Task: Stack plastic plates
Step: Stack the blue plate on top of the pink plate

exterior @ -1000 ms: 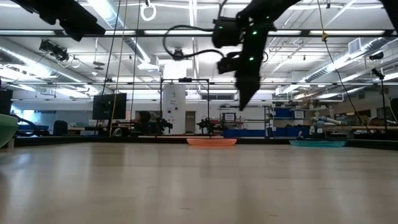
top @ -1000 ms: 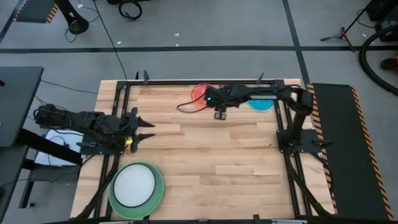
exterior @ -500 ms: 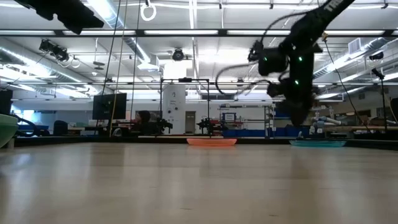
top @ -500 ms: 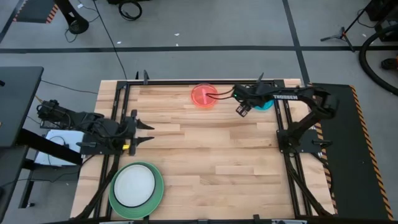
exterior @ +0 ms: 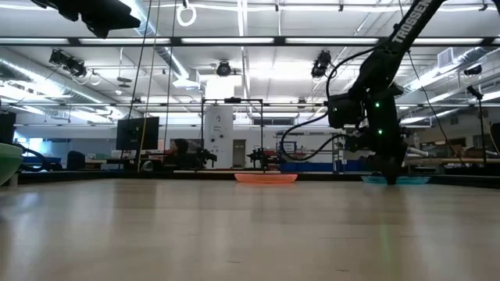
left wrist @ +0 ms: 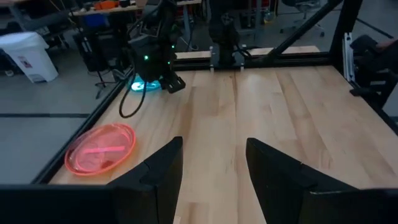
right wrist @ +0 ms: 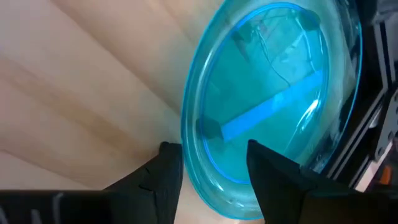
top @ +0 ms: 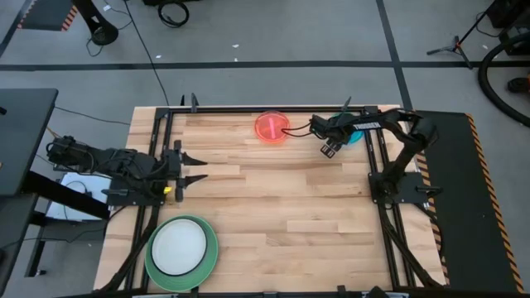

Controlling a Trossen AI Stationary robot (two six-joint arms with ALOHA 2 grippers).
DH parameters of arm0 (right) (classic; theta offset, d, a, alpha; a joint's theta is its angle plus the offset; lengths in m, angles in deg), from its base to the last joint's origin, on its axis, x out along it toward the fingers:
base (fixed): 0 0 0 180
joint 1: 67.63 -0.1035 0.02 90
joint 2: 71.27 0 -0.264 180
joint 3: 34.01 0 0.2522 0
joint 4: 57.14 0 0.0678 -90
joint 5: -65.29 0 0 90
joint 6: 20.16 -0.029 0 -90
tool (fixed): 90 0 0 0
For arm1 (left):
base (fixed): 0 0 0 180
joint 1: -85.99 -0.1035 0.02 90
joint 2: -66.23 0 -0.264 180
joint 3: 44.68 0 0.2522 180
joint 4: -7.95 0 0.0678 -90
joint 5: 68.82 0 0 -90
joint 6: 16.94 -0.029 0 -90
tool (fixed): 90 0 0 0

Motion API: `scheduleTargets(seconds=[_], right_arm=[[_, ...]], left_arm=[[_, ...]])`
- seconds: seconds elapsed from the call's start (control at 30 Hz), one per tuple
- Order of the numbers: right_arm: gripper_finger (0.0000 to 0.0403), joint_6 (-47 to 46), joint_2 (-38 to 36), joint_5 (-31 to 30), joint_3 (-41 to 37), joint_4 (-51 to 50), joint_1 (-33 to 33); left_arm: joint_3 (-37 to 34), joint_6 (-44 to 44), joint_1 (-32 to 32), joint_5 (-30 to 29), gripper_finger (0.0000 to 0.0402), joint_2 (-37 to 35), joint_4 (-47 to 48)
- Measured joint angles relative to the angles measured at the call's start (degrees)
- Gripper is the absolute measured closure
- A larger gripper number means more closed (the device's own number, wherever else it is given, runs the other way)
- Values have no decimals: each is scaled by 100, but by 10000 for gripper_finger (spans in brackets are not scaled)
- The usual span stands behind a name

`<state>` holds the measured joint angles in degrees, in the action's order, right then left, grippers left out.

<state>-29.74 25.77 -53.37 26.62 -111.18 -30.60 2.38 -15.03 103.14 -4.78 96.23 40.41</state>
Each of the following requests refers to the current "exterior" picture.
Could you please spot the black overhead frame bar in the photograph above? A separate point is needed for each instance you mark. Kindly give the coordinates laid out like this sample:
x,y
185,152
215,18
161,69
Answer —
x,y
250,41

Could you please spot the black box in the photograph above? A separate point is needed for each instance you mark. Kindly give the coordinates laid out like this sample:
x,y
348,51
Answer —
x,y
8,129

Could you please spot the blue barrier panel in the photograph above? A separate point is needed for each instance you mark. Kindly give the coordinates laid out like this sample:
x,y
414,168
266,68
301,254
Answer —
x,y
312,167

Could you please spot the black tubular rig frame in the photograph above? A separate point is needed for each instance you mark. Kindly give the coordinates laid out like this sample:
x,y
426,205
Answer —
x,y
232,100

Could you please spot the black office chair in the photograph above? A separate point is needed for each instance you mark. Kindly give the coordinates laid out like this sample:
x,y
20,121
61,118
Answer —
x,y
76,160

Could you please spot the black tripod stand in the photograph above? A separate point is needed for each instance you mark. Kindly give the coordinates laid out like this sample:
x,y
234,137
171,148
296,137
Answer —
x,y
474,92

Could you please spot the white pillar cabinet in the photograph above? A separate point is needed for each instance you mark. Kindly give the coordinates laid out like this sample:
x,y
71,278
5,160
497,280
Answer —
x,y
218,132

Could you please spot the black computer monitor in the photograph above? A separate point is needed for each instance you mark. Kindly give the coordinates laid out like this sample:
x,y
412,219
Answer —
x,y
136,132

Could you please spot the black ceiling spotlight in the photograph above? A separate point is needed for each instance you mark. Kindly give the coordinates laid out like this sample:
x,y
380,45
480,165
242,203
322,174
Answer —
x,y
223,69
72,65
321,64

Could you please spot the black background robot arm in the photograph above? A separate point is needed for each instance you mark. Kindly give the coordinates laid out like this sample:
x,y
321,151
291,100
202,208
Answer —
x,y
205,156
259,156

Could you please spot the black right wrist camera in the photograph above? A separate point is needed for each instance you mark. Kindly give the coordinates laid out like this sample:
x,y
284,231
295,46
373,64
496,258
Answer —
x,y
343,111

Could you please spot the large dark green plate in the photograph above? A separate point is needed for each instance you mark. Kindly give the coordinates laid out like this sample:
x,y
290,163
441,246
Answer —
x,y
6,169

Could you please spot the person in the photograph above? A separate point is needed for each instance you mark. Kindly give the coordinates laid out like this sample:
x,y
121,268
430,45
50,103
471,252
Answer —
x,y
180,146

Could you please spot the translucent orange plastic plate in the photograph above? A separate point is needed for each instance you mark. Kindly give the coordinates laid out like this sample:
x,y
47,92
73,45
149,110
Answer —
x,y
265,178

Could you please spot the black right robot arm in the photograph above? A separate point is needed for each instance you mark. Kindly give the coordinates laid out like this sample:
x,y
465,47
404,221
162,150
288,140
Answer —
x,y
410,27

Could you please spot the translucent teal plastic plate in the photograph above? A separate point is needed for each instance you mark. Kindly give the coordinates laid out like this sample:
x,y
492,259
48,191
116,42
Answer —
x,y
371,180

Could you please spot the black aluminium table frame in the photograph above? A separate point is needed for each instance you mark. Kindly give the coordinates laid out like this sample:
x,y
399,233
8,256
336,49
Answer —
x,y
117,176

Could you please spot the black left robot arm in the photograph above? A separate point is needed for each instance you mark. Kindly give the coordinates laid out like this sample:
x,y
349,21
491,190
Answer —
x,y
58,6

